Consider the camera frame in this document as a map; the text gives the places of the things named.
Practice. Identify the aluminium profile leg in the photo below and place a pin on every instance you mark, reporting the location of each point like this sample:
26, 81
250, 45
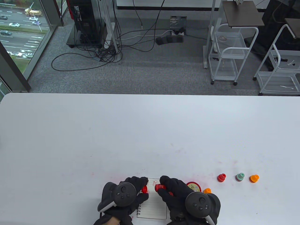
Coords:
118, 56

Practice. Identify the black wrapped box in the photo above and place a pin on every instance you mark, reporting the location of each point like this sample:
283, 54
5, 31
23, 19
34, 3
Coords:
178, 24

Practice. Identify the red stamp cap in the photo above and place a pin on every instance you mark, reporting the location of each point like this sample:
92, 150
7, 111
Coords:
145, 189

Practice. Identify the dark grey hand controller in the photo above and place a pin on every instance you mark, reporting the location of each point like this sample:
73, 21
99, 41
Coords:
125, 194
199, 205

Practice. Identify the person's left forearm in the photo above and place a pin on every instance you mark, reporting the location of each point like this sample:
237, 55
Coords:
113, 221

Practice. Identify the tall aluminium pole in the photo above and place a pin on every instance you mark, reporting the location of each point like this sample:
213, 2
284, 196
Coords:
212, 14

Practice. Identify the person's left hand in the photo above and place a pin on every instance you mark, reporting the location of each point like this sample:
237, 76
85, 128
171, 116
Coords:
138, 182

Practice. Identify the glass window dark frame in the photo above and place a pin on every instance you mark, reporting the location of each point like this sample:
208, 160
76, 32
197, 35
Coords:
21, 28

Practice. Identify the orange reward stamp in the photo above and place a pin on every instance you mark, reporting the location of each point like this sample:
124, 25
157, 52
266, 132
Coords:
254, 178
207, 190

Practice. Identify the person's right hand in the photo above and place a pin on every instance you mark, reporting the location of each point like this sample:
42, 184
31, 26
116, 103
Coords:
175, 187

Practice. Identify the small white dish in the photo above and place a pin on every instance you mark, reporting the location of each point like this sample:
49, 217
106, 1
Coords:
222, 38

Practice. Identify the brown top side table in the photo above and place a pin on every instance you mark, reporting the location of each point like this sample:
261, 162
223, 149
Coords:
242, 14
294, 27

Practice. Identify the red reward stamp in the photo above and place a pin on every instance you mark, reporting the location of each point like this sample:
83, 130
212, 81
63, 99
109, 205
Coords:
159, 187
221, 177

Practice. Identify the long white table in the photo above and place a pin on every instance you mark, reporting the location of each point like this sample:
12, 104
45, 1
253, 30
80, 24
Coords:
187, 2

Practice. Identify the dark grey left hand controller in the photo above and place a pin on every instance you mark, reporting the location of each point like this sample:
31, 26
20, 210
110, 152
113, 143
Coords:
125, 194

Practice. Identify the red tin lid yellow label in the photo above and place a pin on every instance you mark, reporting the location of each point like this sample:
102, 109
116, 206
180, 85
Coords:
194, 186

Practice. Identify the black computer tower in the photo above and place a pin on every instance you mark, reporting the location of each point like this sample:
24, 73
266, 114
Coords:
85, 23

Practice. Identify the green reward stamp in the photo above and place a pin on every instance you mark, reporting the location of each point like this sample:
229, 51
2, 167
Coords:
239, 177

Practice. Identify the dark grey right hand controller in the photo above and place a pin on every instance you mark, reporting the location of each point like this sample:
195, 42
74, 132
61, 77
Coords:
199, 205

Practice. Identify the white spiral lined notebook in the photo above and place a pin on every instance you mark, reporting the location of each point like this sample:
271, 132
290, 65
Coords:
152, 206

